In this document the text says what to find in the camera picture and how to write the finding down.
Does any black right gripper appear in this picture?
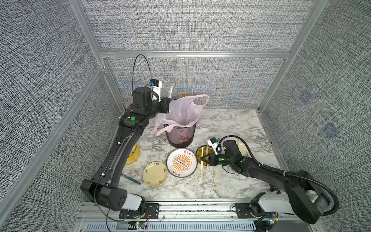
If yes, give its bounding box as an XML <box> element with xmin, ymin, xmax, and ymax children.
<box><xmin>199</xmin><ymin>152</ymin><xmax>234</xmax><ymax>167</ymax></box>

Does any clear chopstick wrapper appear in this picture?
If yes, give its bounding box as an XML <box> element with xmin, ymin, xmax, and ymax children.
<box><xmin>167</xmin><ymin>86</ymin><xmax>174</xmax><ymax>99</ymax></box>

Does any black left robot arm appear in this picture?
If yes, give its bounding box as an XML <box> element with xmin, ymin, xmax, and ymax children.
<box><xmin>80</xmin><ymin>87</ymin><xmax>171</xmax><ymax>215</ymax></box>

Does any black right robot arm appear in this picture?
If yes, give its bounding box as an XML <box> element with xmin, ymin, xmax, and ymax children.
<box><xmin>201</xmin><ymin>138</ymin><xmax>339</xmax><ymax>224</ymax></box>

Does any yellow dark patterned small plate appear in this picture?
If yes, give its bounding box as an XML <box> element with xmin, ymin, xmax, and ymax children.
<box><xmin>196</xmin><ymin>146</ymin><xmax>216</xmax><ymax>166</ymax></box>

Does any white plate with orange sunburst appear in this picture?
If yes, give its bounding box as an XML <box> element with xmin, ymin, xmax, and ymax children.
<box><xmin>166</xmin><ymin>148</ymin><xmax>198</xmax><ymax>178</ymax></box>

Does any cream plate with black patch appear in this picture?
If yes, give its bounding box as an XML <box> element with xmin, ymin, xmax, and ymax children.
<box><xmin>237</xmin><ymin>141</ymin><xmax>250</xmax><ymax>157</ymax></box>

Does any black mesh trash bin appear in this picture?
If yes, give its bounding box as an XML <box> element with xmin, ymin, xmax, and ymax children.
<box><xmin>166</xmin><ymin>124</ymin><xmax>196</xmax><ymax>148</ymax></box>

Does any pink plastic bin bag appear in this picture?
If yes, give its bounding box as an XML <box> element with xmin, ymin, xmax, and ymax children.
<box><xmin>154</xmin><ymin>94</ymin><xmax>210</xmax><ymax>136</ymax></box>

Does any yellow bamboo steamer basket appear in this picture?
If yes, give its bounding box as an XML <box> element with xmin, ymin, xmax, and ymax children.
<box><xmin>125</xmin><ymin>144</ymin><xmax>141</xmax><ymax>166</ymax></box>

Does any cream small plate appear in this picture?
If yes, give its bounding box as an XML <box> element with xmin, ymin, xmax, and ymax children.
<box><xmin>142</xmin><ymin>161</ymin><xmax>169</xmax><ymax>188</ymax></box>

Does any small green object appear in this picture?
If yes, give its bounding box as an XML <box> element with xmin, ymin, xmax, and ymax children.
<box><xmin>121</xmin><ymin>174</ymin><xmax>141</xmax><ymax>185</ymax></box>

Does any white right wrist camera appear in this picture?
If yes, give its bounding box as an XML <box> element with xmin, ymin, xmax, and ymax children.
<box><xmin>207</xmin><ymin>137</ymin><xmax>222</xmax><ymax>154</ymax></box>

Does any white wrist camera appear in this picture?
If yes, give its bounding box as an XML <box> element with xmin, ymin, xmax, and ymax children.
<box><xmin>207</xmin><ymin>137</ymin><xmax>222</xmax><ymax>154</ymax></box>
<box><xmin>149</xmin><ymin>79</ymin><xmax>162</xmax><ymax>102</ymax></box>

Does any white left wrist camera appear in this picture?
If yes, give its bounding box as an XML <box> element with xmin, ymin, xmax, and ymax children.
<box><xmin>149</xmin><ymin>79</ymin><xmax>162</xmax><ymax>102</ymax></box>

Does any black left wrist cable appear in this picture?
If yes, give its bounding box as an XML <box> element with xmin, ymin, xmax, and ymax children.
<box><xmin>131</xmin><ymin>54</ymin><xmax>154</xmax><ymax>93</ymax></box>

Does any aluminium enclosure frame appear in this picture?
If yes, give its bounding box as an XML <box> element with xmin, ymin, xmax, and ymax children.
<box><xmin>0</xmin><ymin>0</ymin><xmax>371</xmax><ymax>217</ymax></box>

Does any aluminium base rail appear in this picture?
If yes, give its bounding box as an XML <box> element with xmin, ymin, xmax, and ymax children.
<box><xmin>76</xmin><ymin>198</ymin><xmax>290</xmax><ymax>232</ymax></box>

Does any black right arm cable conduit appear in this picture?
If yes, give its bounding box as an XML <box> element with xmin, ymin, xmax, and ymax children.
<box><xmin>217</xmin><ymin>135</ymin><xmax>340</xmax><ymax>217</ymax></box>

